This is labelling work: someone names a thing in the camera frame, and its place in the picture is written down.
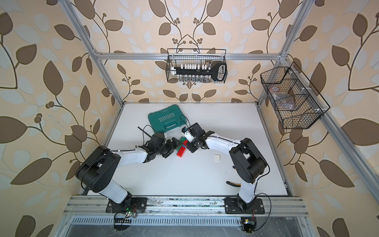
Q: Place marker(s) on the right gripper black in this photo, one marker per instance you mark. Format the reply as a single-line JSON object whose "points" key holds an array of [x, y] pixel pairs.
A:
{"points": [[192, 149]]}

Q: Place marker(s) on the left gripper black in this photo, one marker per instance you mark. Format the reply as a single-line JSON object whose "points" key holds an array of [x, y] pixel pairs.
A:
{"points": [[170, 143]]}

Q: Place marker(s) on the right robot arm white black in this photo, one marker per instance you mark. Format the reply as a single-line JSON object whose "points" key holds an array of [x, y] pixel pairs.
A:
{"points": [[247, 159]]}

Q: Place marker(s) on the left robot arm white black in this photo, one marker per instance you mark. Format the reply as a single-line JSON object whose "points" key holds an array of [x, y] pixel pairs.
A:
{"points": [[97, 172]]}

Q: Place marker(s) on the green plastic tool case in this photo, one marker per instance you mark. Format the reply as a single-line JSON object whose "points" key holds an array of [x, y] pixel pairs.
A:
{"points": [[167, 119]]}

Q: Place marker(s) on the black allen key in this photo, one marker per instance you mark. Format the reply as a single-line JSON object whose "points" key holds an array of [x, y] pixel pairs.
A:
{"points": [[144, 132]]}

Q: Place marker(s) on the socket bit set holder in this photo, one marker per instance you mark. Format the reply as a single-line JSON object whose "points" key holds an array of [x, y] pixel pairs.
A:
{"points": [[210, 72]]}

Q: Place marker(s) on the plastic bag in basket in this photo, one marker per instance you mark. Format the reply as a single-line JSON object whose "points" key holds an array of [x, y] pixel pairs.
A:
{"points": [[283, 101]]}

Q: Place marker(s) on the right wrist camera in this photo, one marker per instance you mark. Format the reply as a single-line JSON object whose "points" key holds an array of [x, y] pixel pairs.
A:
{"points": [[187, 134]]}

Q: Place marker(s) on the yellow handled pliers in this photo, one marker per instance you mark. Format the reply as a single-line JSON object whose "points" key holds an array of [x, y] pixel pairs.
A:
{"points": [[233, 184]]}

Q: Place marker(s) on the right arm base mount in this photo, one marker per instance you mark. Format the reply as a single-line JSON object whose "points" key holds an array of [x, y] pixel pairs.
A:
{"points": [[235, 205]]}

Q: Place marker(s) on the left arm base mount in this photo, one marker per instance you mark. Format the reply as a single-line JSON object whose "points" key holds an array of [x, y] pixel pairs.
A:
{"points": [[129, 204]]}

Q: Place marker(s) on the rear wire basket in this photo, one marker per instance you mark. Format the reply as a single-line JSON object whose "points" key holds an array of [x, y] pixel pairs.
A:
{"points": [[176, 56]]}

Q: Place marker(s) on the side wire basket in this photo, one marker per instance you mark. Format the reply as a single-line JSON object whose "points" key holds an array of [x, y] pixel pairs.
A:
{"points": [[295, 99]]}

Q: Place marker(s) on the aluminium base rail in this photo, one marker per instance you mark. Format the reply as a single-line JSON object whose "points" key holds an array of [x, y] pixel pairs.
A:
{"points": [[189, 206]]}

